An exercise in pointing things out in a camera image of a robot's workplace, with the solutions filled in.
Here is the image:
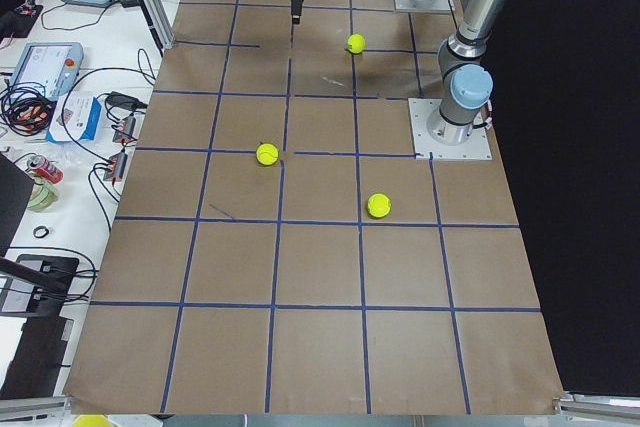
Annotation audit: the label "yellow tennis ball near base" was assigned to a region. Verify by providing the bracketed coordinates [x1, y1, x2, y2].
[367, 192, 392, 219]

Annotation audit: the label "blue white box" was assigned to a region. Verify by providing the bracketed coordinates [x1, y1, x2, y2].
[46, 91, 101, 143]

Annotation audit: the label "black power adapter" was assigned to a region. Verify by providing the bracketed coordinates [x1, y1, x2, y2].
[106, 91, 148, 112]

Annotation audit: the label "yellow tennis ball centre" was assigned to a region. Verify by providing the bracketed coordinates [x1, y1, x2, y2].
[256, 143, 279, 166]

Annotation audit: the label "red soda can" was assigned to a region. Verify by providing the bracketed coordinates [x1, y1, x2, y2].
[28, 155, 64, 184]

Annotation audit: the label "brown paper table cover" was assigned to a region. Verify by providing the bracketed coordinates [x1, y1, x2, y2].
[65, 0, 562, 414]

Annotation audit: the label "yellow tennis ball middle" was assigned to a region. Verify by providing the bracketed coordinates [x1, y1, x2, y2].
[346, 33, 366, 55]

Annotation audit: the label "near teach pendant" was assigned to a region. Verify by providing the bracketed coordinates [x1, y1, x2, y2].
[10, 42, 84, 101]

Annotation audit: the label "green tape roll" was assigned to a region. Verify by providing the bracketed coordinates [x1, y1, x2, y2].
[27, 177, 58, 212]

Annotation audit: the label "yellow tennis ball bottom edge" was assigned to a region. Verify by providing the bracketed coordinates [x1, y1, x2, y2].
[71, 414, 112, 427]

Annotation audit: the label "tangled black orange cables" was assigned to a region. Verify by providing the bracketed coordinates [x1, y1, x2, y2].
[0, 86, 57, 137]

